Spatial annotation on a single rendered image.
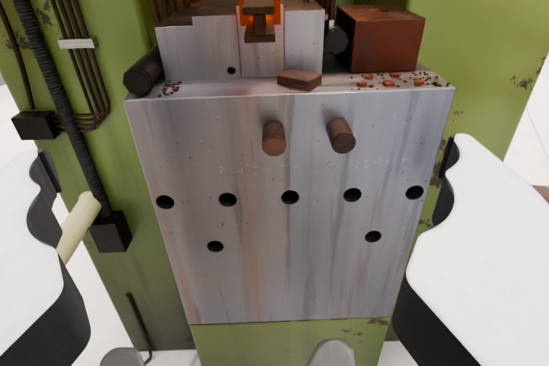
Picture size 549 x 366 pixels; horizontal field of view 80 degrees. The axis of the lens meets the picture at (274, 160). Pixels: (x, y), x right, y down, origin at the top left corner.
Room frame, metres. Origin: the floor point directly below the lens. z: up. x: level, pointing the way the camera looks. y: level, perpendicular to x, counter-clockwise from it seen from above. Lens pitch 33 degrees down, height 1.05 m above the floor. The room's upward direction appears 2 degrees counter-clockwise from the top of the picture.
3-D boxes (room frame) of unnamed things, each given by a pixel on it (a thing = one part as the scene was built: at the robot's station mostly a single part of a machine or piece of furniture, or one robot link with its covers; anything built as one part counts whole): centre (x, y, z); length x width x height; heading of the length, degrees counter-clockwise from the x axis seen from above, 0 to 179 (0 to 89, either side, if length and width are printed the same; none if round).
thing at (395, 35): (0.47, -0.14, 0.95); 0.12 x 0.09 x 0.07; 0
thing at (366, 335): (0.63, -0.02, 0.23); 0.56 x 0.38 x 0.47; 0
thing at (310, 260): (0.63, -0.02, 0.69); 0.56 x 0.38 x 0.45; 0
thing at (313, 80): (0.38, -0.03, 0.92); 0.04 x 0.03 x 0.01; 53
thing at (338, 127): (0.33, -0.08, 0.87); 0.04 x 0.03 x 0.03; 0
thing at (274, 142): (0.33, 0.00, 0.87); 0.04 x 0.03 x 0.03; 0
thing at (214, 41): (0.62, 0.04, 0.96); 0.42 x 0.20 x 0.09; 0
